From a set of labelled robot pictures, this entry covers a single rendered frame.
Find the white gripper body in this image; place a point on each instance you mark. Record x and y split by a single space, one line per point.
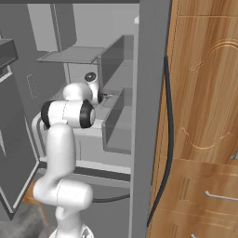
111 96

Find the grey fridge shelf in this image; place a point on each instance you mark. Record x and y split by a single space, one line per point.
69 55

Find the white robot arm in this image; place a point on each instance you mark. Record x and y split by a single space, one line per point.
60 145

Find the carved wooden cupboard door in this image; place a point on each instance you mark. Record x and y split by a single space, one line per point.
204 77

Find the orange wooden panel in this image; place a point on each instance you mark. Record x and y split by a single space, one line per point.
32 195

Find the wooden drawer front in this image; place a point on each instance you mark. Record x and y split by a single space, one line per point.
192 198

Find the grey fridge door with bins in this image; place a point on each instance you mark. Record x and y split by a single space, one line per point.
148 93

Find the small translucent grey door bin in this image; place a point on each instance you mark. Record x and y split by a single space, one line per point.
116 62

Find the plain grey fridge door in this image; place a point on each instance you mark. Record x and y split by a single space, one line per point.
14 130

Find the grey fridge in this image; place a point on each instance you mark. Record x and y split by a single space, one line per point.
83 24

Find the large translucent grey door bin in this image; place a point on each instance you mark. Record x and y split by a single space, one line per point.
119 130

